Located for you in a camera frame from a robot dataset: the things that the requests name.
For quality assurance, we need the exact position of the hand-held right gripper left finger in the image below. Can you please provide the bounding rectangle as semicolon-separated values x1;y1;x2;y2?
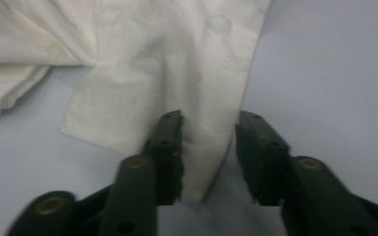
142;109;185;207

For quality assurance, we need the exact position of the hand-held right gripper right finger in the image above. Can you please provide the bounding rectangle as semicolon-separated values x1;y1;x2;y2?
235;109;291;207

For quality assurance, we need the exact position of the white baby romper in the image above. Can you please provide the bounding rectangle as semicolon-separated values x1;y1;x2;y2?
0;0;272;203

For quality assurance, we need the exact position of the pale blue table mat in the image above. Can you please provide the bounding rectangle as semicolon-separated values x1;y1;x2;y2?
0;0;378;236

